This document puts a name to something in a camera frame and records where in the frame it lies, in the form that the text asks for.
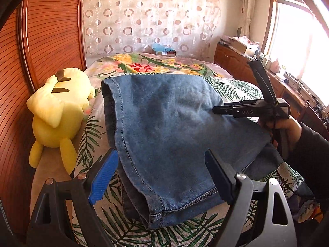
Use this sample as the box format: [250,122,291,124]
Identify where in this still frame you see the sheer circle pattern curtain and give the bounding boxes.
[82,0,222,57]

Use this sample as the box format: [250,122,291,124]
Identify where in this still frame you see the blue denim pants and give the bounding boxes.
[101,73,284,231]

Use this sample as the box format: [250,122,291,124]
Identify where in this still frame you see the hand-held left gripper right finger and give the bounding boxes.
[204,149,299,247]

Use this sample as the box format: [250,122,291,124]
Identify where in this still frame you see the yellow plush toy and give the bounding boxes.
[26,68,96,176]

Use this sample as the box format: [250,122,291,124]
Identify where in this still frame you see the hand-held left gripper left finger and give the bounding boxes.
[27,148,120,247]

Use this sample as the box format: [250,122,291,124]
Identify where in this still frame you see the leaf print quilt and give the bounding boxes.
[73,76,307,247]

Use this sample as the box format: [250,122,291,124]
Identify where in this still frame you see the floral blanket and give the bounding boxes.
[84,52,235,81]

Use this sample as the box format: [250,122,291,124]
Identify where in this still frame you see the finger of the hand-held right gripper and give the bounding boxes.
[247,60,278,106]
[212,100,277,118]

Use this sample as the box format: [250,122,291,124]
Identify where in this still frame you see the wooden framed window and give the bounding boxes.
[265,0,329,108]

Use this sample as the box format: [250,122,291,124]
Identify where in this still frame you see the small cardboard box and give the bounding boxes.
[157,49,178,58]

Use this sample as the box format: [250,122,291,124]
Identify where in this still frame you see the person's right forearm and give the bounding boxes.
[285,123,329,207]

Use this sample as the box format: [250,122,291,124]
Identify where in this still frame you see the person's right hand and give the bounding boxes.
[258,115,302,151]

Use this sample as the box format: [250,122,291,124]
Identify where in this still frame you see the wooden cabinet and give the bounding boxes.
[214,43,329,137]

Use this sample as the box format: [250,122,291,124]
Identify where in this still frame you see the wooden slatted wardrobe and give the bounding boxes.
[0,0,87,238]

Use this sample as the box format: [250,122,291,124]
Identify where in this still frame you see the beige window curtain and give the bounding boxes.
[241,0,254,37]

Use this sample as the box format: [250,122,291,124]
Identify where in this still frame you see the cardboard box with papers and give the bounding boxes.
[231,37,259,56]

